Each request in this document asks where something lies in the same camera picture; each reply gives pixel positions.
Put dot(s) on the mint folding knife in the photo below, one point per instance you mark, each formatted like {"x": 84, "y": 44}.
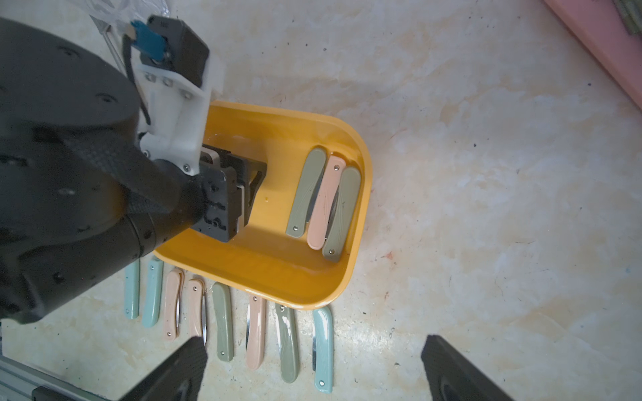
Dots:
{"x": 132, "y": 290}

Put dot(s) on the sage folding knife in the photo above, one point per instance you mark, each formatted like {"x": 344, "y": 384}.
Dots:
{"x": 308, "y": 181}

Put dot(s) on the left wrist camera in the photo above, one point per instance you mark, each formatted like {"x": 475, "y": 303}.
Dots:
{"x": 175, "y": 71}

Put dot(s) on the teal folding knife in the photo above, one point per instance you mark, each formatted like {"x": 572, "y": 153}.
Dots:
{"x": 323, "y": 350}

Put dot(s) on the yellow plastic storage box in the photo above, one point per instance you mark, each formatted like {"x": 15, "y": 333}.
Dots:
{"x": 262, "y": 259}

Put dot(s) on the light blue folding knife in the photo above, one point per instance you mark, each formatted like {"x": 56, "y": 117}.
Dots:
{"x": 153, "y": 292}

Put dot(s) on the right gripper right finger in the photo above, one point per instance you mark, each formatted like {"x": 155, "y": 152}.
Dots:
{"x": 451, "y": 376}

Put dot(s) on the aluminium front rail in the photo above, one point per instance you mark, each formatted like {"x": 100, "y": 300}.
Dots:
{"x": 20, "y": 382}

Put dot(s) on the grey green folding knife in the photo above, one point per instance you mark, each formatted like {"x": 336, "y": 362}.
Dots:
{"x": 288, "y": 343}

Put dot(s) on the pink cutting board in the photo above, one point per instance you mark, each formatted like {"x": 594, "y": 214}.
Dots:
{"x": 598, "y": 26}

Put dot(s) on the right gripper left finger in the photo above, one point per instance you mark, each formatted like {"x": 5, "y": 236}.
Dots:
{"x": 178, "y": 378}

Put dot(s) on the olive green folding knife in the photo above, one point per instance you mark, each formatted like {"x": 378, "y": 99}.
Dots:
{"x": 221, "y": 298}

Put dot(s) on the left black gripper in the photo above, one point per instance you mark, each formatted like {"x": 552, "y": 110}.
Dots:
{"x": 221, "y": 193}

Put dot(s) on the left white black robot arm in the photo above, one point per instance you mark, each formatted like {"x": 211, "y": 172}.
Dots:
{"x": 100, "y": 167}

